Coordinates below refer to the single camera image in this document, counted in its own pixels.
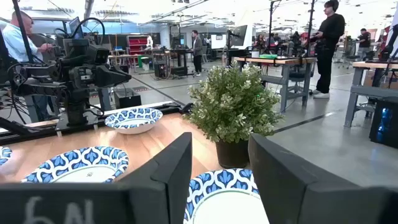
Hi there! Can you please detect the wooden top work table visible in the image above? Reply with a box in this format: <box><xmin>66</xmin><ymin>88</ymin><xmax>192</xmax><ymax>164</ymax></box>
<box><xmin>232</xmin><ymin>56</ymin><xmax>318</xmax><ymax>113</ymax></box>
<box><xmin>343</xmin><ymin>61</ymin><xmax>398</xmax><ymax>128</ymax></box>

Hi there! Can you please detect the black computer tower blue light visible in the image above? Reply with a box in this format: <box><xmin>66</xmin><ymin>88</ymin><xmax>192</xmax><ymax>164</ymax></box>
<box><xmin>369</xmin><ymin>98</ymin><xmax>398</xmax><ymax>149</ymax></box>

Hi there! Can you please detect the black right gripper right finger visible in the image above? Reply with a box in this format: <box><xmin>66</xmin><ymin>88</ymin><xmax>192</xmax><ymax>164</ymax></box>
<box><xmin>248</xmin><ymin>133</ymin><xmax>398</xmax><ymax>224</ymax></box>

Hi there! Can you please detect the artificial potted green plant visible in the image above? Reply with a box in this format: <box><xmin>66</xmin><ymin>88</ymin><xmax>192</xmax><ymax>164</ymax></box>
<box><xmin>182</xmin><ymin>60</ymin><xmax>284</xmax><ymax>169</ymax></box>

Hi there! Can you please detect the red shelf unit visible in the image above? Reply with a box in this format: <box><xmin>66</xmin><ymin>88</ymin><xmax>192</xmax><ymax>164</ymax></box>
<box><xmin>126</xmin><ymin>34</ymin><xmax>149</xmax><ymax>56</ymax></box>

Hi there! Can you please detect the white screen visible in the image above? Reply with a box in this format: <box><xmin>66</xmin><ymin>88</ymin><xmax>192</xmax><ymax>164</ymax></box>
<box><xmin>210</xmin><ymin>33</ymin><xmax>228</xmax><ymax>50</ymax></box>

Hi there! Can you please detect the black office chair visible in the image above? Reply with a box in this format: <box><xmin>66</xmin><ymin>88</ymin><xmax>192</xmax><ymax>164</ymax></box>
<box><xmin>287</xmin><ymin>65</ymin><xmax>315</xmax><ymax>96</ymax></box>

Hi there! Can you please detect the blue patterned paper bowl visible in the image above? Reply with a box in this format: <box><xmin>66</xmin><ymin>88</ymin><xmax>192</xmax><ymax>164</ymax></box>
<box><xmin>21</xmin><ymin>146</ymin><xmax>130</xmax><ymax>184</ymax></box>
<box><xmin>0</xmin><ymin>146</ymin><xmax>13</xmax><ymax>166</ymax></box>
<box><xmin>183</xmin><ymin>168</ymin><xmax>271</xmax><ymax>224</ymax></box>
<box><xmin>104</xmin><ymin>107</ymin><xmax>164</xmax><ymax>135</ymax></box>

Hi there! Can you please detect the person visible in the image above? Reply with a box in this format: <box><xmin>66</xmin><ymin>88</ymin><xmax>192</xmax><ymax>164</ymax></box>
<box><xmin>255</xmin><ymin>34</ymin><xmax>266</xmax><ymax>51</ymax></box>
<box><xmin>190</xmin><ymin>29</ymin><xmax>204</xmax><ymax>77</ymax></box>
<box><xmin>1</xmin><ymin>11</ymin><xmax>54</xmax><ymax>63</ymax></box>
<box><xmin>356</xmin><ymin>28</ymin><xmax>372</xmax><ymax>62</ymax></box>
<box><xmin>310</xmin><ymin>0</ymin><xmax>346</xmax><ymax>100</ymax></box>

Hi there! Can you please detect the black monitor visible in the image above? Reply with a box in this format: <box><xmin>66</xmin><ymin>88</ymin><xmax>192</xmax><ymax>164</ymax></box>
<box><xmin>229</xmin><ymin>24</ymin><xmax>249</xmax><ymax>48</ymax></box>

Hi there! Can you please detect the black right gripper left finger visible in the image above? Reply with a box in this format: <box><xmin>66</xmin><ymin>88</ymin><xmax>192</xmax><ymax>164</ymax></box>
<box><xmin>0</xmin><ymin>132</ymin><xmax>193</xmax><ymax>224</ymax></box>

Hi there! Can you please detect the black box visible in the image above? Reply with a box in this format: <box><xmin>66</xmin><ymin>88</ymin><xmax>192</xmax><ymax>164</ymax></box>
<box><xmin>113</xmin><ymin>88</ymin><xmax>142</xmax><ymax>110</ymax></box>

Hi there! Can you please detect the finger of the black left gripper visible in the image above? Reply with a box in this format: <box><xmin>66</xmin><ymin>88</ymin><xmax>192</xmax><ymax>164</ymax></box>
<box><xmin>94</xmin><ymin>64</ymin><xmax>132</xmax><ymax>89</ymax></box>

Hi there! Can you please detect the black stand pole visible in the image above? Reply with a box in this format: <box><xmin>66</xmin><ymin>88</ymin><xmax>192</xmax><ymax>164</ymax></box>
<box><xmin>11</xmin><ymin>0</ymin><xmax>34</xmax><ymax>63</ymax></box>
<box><xmin>267</xmin><ymin>0</ymin><xmax>275</xmax><ymax>55</ymax></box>
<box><xmin>306</xmin><ymin>0</ymin><xmax>315</xmax><ymax>58</ymax></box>

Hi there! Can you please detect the black frame clamp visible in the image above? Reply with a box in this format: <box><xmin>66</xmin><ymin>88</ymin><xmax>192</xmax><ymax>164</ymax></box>
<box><xmin>181</xmin><ymin>102</ymin><xmax>195</xmax><ymax>115</ymax></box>

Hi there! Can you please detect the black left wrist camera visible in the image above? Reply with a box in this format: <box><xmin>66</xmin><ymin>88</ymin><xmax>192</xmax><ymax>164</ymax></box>
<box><xmin>93</xmin><ymin>47</ymin><xmax>110</xmax><ymax>65</ymax></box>

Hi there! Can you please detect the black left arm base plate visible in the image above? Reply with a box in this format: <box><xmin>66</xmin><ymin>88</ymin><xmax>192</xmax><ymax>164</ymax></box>
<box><xmin>55</xmin><ymin>108</ymin><xmax>105</xmax><ymax>132</ymax></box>

